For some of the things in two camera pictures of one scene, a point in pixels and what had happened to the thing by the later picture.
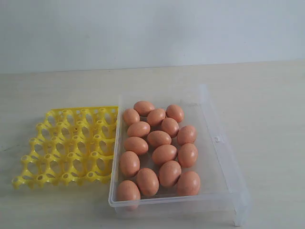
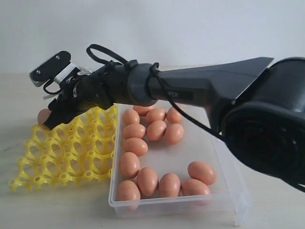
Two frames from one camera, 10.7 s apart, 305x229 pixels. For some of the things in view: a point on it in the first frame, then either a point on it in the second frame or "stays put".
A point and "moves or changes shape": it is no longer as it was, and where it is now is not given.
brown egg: (188, 154) -> (202, 171)
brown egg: (156, 138) -> (174, 133)
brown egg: (188, 183) -> (196, 191)
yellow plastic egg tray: (74, 146) stays put
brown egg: (138, 129) moves or changes shape
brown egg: (136, 144) stays put
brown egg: (147, 181) stays put
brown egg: (175, 111) stays put
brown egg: (129, 163) stays put
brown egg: (143, 107) stays put
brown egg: (186, 134) -> (43, 115)
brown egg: (169, 172) -> (169, 185)
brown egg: (155, 117) stays put
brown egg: (170, 126) -> (157, 130)
